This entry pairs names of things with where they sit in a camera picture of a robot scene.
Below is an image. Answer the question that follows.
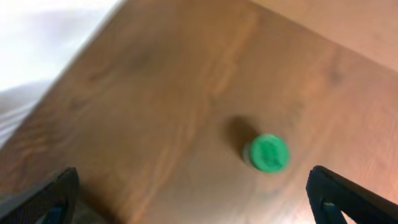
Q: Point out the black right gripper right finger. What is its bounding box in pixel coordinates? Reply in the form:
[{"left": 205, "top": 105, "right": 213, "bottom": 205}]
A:
[{"left": 306, "top": 166, "right": 397, "bottom": 223}]

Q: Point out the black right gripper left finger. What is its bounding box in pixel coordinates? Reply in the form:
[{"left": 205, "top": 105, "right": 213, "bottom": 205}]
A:
[{"left": 1, "top": 167, "right": 80, "bottom": 224}]

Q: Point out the green capped jar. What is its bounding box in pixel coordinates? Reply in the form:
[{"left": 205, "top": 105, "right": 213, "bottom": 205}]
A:
[{"left": 241, "top": 134, "right": 290, "bottom": 173}]

